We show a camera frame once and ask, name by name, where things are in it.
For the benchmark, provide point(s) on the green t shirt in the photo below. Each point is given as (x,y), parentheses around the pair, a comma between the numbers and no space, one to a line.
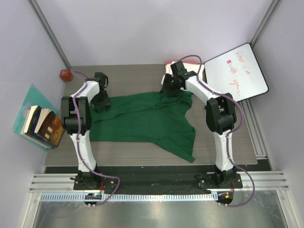
(150,118)

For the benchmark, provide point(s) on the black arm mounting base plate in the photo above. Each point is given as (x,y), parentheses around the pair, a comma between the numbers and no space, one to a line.
(150,179)

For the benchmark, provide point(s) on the stack of books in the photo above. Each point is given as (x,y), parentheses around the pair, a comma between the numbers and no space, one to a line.
(43,127)

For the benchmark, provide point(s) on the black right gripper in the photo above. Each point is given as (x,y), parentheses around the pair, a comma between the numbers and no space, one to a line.
(172,93)

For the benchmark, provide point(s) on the teal plastic folder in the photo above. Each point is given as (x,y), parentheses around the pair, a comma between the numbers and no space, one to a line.
(33,97)

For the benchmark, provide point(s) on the white slotted cable duct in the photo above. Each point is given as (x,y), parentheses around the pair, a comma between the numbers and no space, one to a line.
(94,197)

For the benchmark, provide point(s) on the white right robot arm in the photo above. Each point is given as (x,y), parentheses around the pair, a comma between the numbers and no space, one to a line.
(220,116)

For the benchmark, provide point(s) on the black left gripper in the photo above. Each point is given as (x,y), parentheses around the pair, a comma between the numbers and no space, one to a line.
(106,103)

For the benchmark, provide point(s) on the white dry-erase board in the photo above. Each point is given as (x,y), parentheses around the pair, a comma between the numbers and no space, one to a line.
(236,72)

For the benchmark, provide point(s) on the red cube block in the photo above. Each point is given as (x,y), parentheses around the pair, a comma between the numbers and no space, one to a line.
(66,75)

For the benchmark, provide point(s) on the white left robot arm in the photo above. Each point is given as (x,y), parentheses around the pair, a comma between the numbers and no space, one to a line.
(77,121)

